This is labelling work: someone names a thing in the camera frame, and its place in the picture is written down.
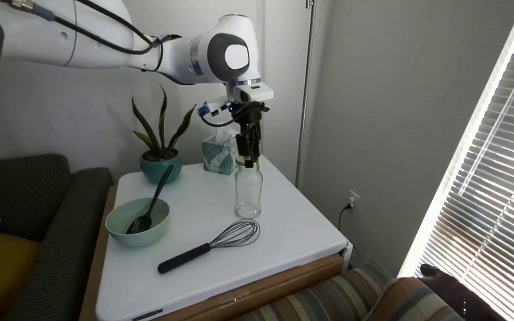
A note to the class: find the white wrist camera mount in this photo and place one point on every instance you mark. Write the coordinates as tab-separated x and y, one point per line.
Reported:
256	92

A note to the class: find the black plastic spoon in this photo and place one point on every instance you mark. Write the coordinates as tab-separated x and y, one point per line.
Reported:
158	201

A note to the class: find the striped sofa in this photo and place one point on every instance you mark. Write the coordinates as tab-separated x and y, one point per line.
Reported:
340	297

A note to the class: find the dark object by blinds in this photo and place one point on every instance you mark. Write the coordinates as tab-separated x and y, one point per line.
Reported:
460	295

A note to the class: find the white table board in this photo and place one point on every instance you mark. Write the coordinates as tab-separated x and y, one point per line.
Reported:
294	229

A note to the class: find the dark grey sofa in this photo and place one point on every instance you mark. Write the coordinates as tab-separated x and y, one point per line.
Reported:
31	197

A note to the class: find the pale green bowl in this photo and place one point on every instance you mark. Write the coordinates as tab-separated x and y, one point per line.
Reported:
120	233

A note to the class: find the green snake plant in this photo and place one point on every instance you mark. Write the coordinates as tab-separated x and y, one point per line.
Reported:
161	128

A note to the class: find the wooden table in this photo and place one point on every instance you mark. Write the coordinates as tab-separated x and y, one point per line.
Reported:
269	290

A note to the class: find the teal ceramic plant pot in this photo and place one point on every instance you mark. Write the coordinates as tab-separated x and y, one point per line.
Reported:
158	172

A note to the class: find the clear glass jar bottle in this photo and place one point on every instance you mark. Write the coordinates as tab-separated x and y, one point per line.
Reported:
249	194

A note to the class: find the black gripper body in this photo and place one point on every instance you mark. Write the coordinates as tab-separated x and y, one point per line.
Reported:
249	117

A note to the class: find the thin metal pole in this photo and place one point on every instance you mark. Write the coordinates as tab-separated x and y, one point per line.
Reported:
304	119

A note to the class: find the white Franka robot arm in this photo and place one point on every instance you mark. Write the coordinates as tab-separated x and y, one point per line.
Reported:
90	37

